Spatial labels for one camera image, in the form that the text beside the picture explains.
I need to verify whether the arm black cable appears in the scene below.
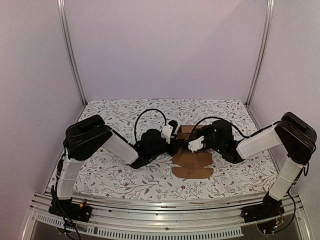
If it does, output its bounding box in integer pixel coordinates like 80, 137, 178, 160
188, 116, 251, 142
133, 108, 168, 143

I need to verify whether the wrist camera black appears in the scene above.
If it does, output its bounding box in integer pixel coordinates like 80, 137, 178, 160
160, 120, 178, 144
188, 136, 205, 153

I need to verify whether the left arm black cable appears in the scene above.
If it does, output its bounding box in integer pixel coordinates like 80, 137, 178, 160
133, 108, 168, 143

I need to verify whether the aluminium frame post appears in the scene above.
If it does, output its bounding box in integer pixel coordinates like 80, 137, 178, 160
56, 0, 88, 107
245, 0, 275, 108

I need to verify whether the floral patterned table mat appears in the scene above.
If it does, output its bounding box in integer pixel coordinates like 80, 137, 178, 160
73, 99, 278, 202

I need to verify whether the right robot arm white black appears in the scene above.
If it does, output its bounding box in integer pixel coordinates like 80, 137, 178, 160
196, 112, 317, 218

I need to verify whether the front aluminium rail base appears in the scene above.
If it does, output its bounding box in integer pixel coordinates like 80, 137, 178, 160
21, 193, 315, 240

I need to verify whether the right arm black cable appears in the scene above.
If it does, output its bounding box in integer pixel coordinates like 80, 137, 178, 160
188, 116, 251, 142

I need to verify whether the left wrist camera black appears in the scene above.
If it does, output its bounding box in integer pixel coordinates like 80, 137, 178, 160
160, 120, 178, 144

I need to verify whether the left aluminium frame post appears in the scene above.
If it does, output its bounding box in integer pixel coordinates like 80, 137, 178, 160
56, 0, 88, 107

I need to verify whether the right aluminium frame post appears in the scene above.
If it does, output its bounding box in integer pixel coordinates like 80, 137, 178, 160
245, 0, 275, 108

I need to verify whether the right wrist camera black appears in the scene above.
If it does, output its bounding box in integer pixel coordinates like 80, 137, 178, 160
188, 136, 205, 153

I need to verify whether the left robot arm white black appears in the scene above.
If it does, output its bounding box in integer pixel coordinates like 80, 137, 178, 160
51, 114, 179, 217

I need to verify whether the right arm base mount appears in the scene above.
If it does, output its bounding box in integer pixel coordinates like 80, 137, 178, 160
240, 193, 285, 223

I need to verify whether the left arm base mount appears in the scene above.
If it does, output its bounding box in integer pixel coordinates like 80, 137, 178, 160
48, 196, 93, 223

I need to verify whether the brown cardboard box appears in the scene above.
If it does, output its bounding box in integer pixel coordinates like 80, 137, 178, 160
171, 124, 215, 179

